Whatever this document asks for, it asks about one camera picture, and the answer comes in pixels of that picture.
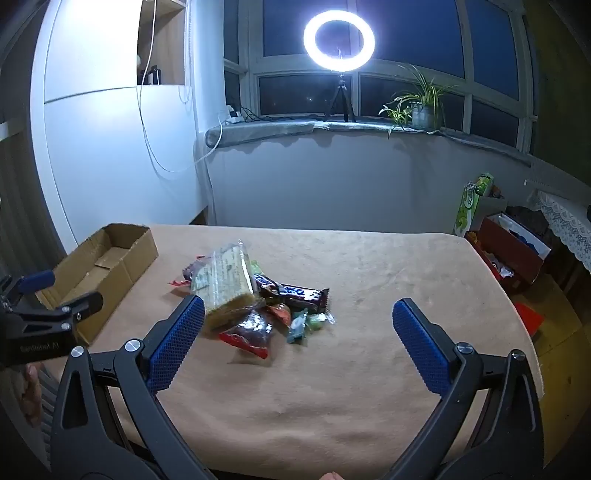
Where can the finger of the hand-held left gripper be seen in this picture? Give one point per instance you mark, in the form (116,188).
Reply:
(83,305)
(39,280)

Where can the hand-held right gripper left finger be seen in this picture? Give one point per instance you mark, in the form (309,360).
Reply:
(178,341)

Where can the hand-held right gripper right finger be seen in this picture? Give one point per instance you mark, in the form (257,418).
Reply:
(420,346)

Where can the cardboard box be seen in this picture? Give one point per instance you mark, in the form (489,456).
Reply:
(115,267)

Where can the dark snack packet red ends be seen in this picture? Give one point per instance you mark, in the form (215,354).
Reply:
(249,330)
(189,272)

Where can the clear packet of crackers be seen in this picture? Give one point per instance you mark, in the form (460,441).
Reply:
(226,286)

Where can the orange candy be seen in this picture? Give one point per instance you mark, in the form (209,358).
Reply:
(278,314)

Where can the green candy packet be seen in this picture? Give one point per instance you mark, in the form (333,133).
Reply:
(318,321)

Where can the light green snack packet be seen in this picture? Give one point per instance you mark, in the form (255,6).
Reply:
(255,266)

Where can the blue-green candy packet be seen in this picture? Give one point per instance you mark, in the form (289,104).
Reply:
(297,327)

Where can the brown chocolate bar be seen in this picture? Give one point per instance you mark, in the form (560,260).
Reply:
(300,295)

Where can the person's left hand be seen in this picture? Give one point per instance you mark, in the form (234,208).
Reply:
(32,392)

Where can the person's right hand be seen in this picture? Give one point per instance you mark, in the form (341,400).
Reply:
(330,476)

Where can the red bag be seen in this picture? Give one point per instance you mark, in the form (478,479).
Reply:
(528,318)

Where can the red open box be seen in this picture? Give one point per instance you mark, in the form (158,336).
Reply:
(508,251)

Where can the green carton box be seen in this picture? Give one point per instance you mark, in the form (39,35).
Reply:
(468,212)

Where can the white cabinet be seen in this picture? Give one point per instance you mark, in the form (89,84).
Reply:
(101,138)

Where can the lace-covered side table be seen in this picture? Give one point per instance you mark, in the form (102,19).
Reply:
(563,221)

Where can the grey window sill cloth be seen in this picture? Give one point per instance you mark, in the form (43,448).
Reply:
(258,131)

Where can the potted spider plant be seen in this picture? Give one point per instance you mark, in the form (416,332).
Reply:
(422,115)

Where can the white power strip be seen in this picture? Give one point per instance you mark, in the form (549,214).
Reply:
(232,114)

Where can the small black device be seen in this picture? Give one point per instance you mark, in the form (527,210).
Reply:
(154,76)

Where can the wooden open shelf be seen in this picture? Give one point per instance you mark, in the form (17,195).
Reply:
(168,46)

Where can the olive curtain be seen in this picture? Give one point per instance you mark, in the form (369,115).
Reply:
(563,69)

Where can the window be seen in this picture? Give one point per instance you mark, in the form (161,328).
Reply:
(286,27)

